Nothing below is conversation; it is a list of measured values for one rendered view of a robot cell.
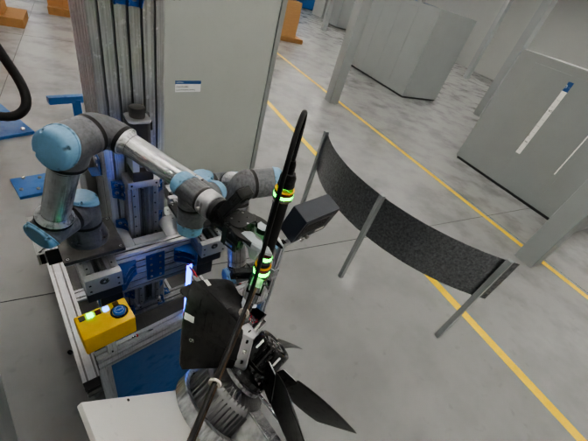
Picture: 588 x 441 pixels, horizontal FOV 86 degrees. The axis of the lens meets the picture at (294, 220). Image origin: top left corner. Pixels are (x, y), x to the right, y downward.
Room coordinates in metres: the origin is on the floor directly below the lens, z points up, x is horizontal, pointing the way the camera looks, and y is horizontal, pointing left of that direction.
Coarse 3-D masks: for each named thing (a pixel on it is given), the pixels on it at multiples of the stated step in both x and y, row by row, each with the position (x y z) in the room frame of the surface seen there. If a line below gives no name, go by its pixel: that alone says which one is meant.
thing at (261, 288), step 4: (252, 280) 0.53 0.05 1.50; (248, 284) 0.53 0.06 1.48; (256, 284) 0.52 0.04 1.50; (260, 284) 0.52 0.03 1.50; (244, 288) 0.57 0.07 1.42; (248, 288) 0.51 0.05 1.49; (260, 288) 0.51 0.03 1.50; (264, 288) 0.59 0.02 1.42; (244, 292) 0.55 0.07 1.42; (256, 292) 0.51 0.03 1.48; (260, 292) 0.52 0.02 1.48; (264, 292) 0.57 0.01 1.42; (244, 296) 0.54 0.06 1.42; (256, 296) 0.53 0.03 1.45; (260, 296) 0.52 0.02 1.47; (264, 296) 0.56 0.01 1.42; (256, 300) 0.53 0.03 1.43; (260, 300) 0.54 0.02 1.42; (264, 300) 0.55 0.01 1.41
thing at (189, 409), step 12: (192, 372) 0.45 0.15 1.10; (180, 384) 0.39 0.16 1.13; (180, 396) 0.36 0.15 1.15; (192, 396) 0.36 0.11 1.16; (180, 408) 0.33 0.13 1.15; (192, 408) 0.33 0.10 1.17; (192, 420) 0.31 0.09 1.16; (204, 420) 0.31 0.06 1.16; (204, 432) 0.29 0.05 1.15; (216, 432) 0.30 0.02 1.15
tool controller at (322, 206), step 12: (300, 204) 1.29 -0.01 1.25; (312, 204) 1.33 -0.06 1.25; (324, 204) 1.37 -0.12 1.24; (336, 204) 1.42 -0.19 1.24; (288, 216) 1.27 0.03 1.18; (300, 216) 1.22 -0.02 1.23; (312, 216) 1.25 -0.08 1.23; (324, 216) 1.31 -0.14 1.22; (288, 228) 1.25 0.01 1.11; (300, 228) 1.21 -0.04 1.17; (312, 228) 1.29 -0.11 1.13; (300, 240) 1.24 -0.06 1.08
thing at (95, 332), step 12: (120, 300) 0.62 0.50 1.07; (108, 312) 0.56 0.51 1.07; (132, 312) 0.59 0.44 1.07; (84, 324) 0.50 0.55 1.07; (96, 324) 0.51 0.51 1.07; (108, 324) 0.52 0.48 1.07; (120, 324) 0.54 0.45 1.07; (132, 324) 0.57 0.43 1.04; (84, 336) 0.46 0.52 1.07; (96, 336) 0.48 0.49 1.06; (108, 336) 0.50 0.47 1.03; (120, 336) 0.53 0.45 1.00; (96, 348) 0.47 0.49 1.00
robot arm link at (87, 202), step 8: (80, 192) 0.88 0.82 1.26; (88, 192) 0.89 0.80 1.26; (80, 200) 0.83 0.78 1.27; (88, 200) 0.85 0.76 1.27; (96, 200) 0.87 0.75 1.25; (72, 208) 0.79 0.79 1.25; (80, 208) 0.82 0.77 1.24; (88, 208) 0.84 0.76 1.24; (96, 208) 0.87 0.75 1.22; (80, 216) 0.80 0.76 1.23; (88, 216) 0.82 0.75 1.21; (96, 216) 0.86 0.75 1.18; (88, 224) 0.83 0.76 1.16; (96, 224) 0.85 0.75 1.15
